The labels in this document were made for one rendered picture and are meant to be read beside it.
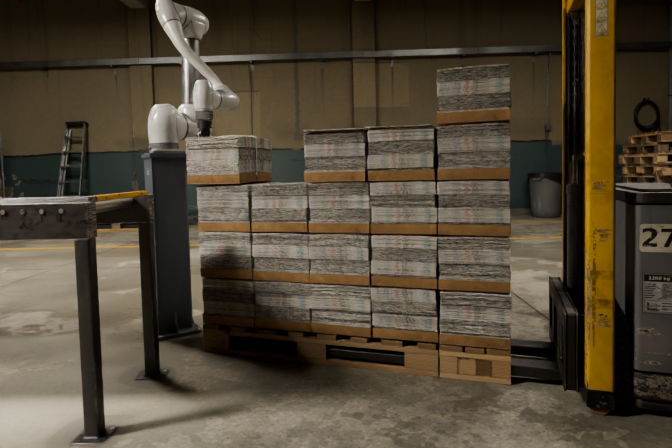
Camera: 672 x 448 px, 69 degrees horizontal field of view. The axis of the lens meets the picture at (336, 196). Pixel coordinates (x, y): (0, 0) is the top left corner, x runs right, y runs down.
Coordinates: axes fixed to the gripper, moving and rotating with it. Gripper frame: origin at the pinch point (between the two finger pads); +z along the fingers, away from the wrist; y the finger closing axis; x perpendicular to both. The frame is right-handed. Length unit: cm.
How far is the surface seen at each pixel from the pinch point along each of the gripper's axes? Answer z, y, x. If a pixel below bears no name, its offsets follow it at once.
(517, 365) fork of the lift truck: 88, -16, -154
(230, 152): -2.4, -20.3, -27.0
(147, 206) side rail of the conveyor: 21, -51, -4
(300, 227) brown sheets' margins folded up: 33, -19, -61
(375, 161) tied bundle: 4, -19, -97
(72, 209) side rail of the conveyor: 18, -100, -14
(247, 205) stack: 22.8, -18.7, -34.2
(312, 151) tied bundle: -2, -18, -68
